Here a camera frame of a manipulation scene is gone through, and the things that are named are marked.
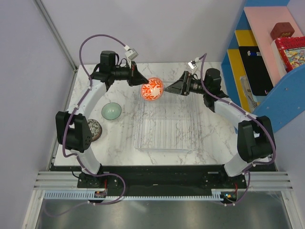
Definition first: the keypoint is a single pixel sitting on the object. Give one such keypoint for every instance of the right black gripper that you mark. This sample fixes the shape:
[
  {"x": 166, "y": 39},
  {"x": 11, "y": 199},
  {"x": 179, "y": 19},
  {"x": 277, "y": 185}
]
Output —
[{"x": 181, "y": 86}]

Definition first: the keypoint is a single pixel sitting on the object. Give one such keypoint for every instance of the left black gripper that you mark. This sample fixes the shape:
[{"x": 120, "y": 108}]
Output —
[{"x": 135, "y": 78}]

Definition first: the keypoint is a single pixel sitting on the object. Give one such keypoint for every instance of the orange patterned bowl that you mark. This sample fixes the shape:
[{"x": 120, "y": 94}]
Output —
[{"x": 153, "y": 90}]

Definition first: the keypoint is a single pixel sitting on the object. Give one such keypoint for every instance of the green glass bowl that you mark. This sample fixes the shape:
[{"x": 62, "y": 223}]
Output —
[{"x": 111, "y": 111}]

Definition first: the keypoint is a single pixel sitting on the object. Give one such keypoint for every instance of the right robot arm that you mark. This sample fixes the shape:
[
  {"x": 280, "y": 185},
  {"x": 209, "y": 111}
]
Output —
[{"x": 255, "y": 139}]

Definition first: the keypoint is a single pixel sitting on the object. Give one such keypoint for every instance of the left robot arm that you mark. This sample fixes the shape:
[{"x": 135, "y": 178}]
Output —
[{"x": 73, "y": 132}]

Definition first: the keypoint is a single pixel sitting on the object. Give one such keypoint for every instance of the leaf patterned bowl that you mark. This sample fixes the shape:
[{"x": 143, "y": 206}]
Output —
[{"x": 95, "y": 128}]

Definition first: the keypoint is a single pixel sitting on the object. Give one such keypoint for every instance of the yellow black panel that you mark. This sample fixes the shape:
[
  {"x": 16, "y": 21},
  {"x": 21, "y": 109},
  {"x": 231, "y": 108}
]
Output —
[{"x": 241, "y": 38}]

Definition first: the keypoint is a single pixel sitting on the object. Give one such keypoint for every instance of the pink board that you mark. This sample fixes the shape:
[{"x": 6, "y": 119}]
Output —
[{"x": 262, "y": 20}]

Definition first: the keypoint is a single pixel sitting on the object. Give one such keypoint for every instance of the blue shelf unit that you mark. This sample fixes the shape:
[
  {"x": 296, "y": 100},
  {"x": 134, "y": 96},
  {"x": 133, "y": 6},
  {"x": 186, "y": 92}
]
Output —
[{"x": 286, "y": 101}]

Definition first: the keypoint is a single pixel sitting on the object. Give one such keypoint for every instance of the dark red box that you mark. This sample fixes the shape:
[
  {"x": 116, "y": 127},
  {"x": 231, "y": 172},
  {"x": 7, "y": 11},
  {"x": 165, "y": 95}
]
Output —
[{"x": 282, "y": 29}]

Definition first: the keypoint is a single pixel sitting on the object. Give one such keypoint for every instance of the red game box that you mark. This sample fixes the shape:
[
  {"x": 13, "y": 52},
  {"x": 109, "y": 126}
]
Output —
[{"x": 291, "y": 51}]

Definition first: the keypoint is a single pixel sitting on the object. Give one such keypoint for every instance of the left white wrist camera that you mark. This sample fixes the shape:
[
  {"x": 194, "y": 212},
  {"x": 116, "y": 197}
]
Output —
[{"x": 130, "y": 54}]

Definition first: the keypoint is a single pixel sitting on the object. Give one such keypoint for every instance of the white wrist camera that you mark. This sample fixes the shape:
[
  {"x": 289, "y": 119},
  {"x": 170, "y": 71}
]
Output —
[
  {"x": 193, "y": 65},
  {"x": 130, "y": 54}
]

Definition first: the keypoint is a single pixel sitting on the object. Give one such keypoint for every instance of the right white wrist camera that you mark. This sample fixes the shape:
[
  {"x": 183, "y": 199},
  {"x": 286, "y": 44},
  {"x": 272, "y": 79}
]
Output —
[{"x": 193, "y": 65}]

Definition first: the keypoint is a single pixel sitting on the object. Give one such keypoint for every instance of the clear wire dish rack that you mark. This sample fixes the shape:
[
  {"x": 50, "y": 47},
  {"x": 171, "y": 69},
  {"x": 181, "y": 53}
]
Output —
[{"x": 167, "y": 124}]

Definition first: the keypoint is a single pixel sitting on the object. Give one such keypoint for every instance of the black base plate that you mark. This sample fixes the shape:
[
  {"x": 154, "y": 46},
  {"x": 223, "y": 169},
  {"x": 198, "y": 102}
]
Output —
[{"x": 193, "y": 179}]

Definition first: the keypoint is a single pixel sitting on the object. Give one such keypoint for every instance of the white cable duct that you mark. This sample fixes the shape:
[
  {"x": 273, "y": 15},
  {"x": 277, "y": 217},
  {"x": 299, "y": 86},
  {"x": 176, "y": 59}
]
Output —
[{"x": 94, "y": 195}]

